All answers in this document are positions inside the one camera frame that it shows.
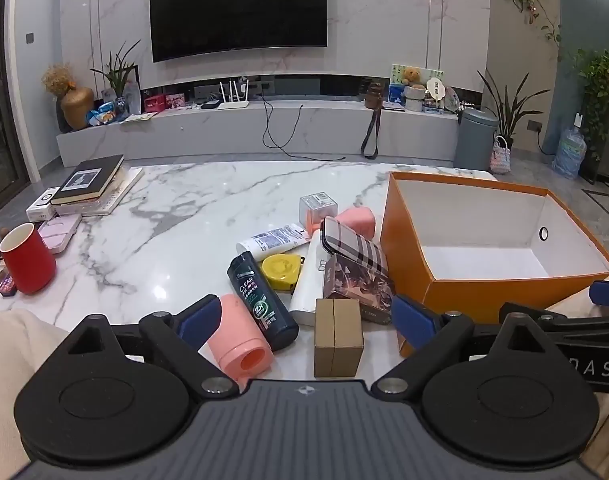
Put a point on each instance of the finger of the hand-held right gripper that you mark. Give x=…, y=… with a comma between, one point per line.
x=607, y=292
x=579, y=322

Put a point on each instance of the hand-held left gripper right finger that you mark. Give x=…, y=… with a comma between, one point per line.
x=414, y=320

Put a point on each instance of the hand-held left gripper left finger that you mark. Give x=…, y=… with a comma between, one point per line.
x=199, y=317

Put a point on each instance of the orange cardboard box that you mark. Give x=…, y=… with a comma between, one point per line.
x=459, y=305

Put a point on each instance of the yellow tape measure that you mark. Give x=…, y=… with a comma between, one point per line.
x=282, y=271

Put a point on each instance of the pink spray bottle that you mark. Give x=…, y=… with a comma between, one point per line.
x=357, y=221

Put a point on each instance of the pink cylindrical bottle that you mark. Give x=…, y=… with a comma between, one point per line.
x=239, y=340

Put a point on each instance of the dark shampoo bottle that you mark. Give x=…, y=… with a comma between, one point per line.
x=259, y=300

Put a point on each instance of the dark patterned box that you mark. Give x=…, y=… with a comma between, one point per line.
x=354, y=290

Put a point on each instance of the small brown cardboard box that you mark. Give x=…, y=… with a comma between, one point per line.
x=337, y=340

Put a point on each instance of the plaid case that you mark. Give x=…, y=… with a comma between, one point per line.
x=354, y=247

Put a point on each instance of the white lotion tube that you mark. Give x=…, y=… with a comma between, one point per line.
x=269, y=240

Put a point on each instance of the long white box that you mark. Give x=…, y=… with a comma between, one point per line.
x=307, y=285

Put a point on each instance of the blue water jug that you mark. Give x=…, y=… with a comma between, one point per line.
x=569, y=155

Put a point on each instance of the silver cube box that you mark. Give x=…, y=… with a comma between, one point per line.
x=318, y=212

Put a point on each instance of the pink flat case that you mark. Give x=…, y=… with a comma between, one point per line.
x=59, y=232

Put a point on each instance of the woven pastel bag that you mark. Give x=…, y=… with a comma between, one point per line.
x=500, y=157

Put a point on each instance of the black book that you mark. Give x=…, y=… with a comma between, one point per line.
x=87, y=180

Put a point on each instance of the red mug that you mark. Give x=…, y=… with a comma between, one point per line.
x=29, y=265

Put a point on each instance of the grey trash can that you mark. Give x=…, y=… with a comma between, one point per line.
x=474, y=142

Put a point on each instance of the marble television console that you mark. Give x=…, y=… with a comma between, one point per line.
x=209, y=130

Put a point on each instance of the beige cloth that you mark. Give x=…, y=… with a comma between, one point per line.
x=9, y=360

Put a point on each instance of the small white box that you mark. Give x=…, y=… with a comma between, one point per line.
x=40, y=205

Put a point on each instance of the small purple item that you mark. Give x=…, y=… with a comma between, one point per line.
x=7, y=285

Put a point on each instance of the long-leaf floor plant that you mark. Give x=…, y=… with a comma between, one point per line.
x=509, y=110

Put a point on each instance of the green vine plant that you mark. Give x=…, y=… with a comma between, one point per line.
x=602, y=80

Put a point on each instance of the white router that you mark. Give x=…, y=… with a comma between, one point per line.
x=233, y=102

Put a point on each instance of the pink box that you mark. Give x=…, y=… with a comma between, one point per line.
x=175, y=101

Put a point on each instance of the red box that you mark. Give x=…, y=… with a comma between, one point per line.
x=154, y=104

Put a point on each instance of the blue snack packets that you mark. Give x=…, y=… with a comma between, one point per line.
x=102, y=116

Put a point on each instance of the clear bottle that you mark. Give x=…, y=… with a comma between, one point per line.
x=132, y=97

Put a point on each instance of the round paper fan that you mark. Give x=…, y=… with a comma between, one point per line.
x=437, y=87

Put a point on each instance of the green and white card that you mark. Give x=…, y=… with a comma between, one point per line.
x=397, y=80

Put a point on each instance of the gold vase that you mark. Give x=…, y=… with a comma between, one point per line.
x=77, y=107

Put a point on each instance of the teddy bear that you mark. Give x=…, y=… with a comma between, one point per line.
x=411, y=76

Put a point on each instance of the green potted plant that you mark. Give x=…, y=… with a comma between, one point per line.
x=117, y=72

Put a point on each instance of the dried flowers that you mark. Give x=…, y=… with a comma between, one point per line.
x=58, y=79

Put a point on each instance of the black television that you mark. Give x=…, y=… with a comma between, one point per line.
x=239, y=5

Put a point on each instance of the wall socket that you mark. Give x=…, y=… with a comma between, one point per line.
x=535, y=125

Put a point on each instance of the hanging wall vine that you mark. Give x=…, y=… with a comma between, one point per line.
x=527, y=0

